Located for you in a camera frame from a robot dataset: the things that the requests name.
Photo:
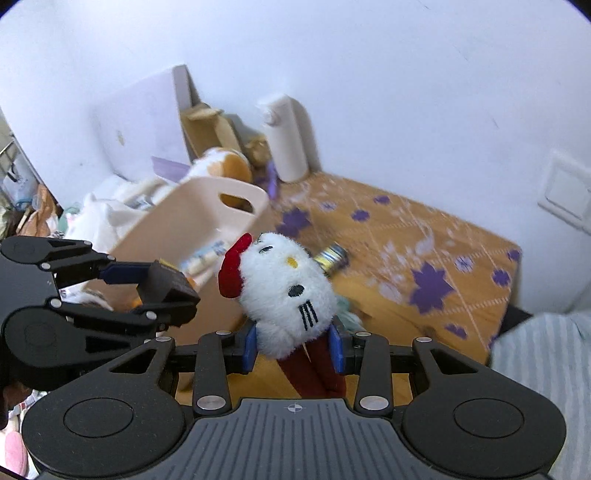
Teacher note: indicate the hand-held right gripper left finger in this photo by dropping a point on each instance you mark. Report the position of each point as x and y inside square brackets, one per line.
[210, 369]

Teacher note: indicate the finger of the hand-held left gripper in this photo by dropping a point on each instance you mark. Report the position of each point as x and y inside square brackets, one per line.
[111, 325]
[124, 272]

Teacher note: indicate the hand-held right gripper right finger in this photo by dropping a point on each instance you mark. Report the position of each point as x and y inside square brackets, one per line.
[373, 369]

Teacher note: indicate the black cube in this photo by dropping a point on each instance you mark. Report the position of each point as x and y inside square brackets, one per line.
[168, 286]

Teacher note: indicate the white tissue packet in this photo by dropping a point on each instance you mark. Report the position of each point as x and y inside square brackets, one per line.
[203, 261]

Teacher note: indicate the beige plastic basket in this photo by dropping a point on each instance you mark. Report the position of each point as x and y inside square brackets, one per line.
[184, 217]

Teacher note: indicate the white cat plush toy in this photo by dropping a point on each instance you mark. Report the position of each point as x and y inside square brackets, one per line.
[281, 295]

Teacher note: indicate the teal crumpled cloth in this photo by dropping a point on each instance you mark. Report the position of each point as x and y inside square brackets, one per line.
[351, 316]

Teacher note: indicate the blue yellow snack tube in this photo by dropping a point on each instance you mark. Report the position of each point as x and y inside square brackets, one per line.
[332, 259]

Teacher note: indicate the floral table mat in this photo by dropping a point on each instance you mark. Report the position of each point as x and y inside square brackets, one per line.
[415, 258]

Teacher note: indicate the orange white plush toy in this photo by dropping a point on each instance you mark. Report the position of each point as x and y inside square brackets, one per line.
[221, 166]

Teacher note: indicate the pale purple box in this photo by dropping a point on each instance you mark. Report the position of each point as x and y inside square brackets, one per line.
[138, 124]

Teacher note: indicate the cardboard box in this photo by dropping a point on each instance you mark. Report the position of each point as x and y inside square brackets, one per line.
[212, 131]

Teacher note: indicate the striped light blue blanket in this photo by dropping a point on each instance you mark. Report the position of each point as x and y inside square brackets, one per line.
[549, 364]

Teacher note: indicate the small tan plush toy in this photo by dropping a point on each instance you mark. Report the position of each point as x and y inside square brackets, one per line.
[258, 152]

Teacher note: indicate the white bottle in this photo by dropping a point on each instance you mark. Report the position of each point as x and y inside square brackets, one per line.
[286, 138]

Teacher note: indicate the white wall switch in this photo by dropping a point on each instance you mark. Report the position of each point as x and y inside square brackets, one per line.
[565, 187]

